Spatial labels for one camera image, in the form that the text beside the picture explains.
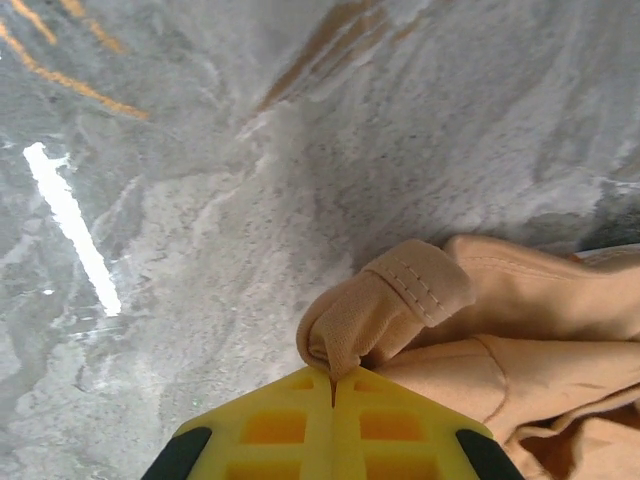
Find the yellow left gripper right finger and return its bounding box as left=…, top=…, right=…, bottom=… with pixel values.
left=333, top=368, right=526, bottom=480

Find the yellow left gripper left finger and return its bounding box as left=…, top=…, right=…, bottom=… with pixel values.
left=141, top=367, right=335, bottom=480

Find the orange t-shirt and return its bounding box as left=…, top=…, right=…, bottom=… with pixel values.
left=297, top=234, right=640, bottom=480

